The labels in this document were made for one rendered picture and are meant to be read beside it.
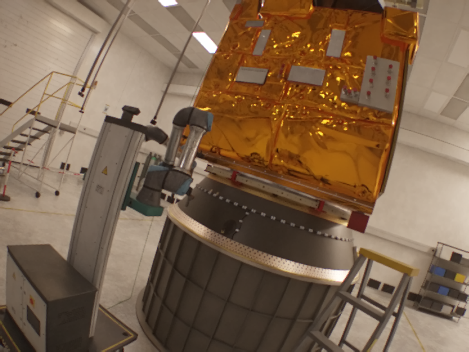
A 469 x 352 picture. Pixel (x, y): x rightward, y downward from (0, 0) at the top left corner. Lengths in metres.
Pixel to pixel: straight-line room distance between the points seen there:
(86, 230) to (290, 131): 1.69
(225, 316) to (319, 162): 1.40
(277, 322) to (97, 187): 1.60
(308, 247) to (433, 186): 6.28
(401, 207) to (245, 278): 6.22
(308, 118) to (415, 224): 6.04
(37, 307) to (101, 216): 0.66
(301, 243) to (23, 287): 1.89
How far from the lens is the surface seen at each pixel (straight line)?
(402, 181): 7.74
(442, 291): 7.78
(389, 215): 7.59
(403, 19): 2.66
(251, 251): 1.90
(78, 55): 8.97
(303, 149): 2.09
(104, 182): 1.59
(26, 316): 1.71
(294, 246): 1.99
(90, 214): 1.67
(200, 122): 1.55
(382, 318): 1.56
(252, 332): 2.14
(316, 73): 2.39
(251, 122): 2.31
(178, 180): 1.47
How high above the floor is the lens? 1.66
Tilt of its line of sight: 1 degrees up
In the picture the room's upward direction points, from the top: 19 degrees clockwise
